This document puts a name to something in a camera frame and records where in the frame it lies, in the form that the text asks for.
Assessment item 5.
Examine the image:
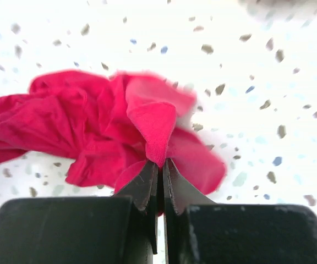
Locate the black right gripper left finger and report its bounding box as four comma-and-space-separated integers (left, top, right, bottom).
0, 162, 159, 264

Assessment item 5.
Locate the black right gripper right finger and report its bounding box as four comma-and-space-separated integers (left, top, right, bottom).
162, 159, 317, 264

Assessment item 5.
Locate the pink t-shirt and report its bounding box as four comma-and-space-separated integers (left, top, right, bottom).
0, 70, 226, 195

